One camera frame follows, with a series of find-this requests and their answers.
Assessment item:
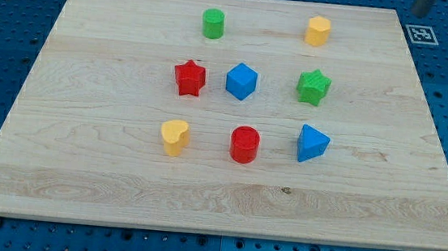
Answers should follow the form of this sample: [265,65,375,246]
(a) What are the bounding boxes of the yellow hexagon block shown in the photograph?
[304,16,331,47]

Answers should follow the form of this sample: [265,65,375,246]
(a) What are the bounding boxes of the red star block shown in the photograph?
[174,60,207,96]

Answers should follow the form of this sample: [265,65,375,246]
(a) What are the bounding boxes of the green star block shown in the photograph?
[297,70,332,106]

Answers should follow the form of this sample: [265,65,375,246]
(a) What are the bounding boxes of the red cylinder block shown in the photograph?
[229,125,260,164]

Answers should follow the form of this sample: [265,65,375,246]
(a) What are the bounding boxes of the blue cube block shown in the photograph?
[225,63,258,100]

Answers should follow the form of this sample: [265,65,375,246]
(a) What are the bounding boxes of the yellow heart block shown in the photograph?
[160,119,190,157]

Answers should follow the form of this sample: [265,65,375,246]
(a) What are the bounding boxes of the wooden board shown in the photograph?
[0,0,448,251]

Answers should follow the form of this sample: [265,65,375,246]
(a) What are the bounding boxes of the blue triangle block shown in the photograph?
[297,124,330,162]

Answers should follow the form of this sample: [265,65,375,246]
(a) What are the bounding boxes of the green cylinder block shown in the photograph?
[202,8,225,40]

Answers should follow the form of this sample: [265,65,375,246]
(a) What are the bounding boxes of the white fiducial marker tag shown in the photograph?
[406,24,438,46]

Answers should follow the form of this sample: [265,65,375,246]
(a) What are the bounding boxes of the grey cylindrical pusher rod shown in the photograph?
[410,0,437,19]

